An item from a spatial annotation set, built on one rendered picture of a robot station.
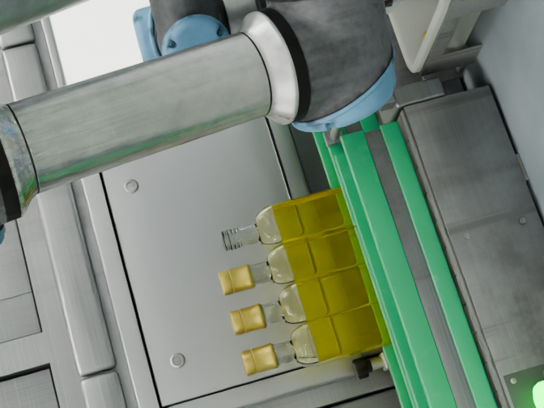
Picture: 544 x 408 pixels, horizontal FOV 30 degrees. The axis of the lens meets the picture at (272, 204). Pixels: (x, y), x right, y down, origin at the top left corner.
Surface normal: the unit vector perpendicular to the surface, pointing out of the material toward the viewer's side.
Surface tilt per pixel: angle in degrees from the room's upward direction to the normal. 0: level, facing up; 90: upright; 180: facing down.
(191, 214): 90
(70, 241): 90
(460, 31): 90
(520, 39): 0
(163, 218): 90
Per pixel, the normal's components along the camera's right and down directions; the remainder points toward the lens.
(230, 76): 0.33, -0.11
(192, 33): 0.21, 0.33
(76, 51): 0.04, -0.29
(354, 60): 0.43, 0.25
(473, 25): 0.28, 0.92
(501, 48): -0.96, 0.25
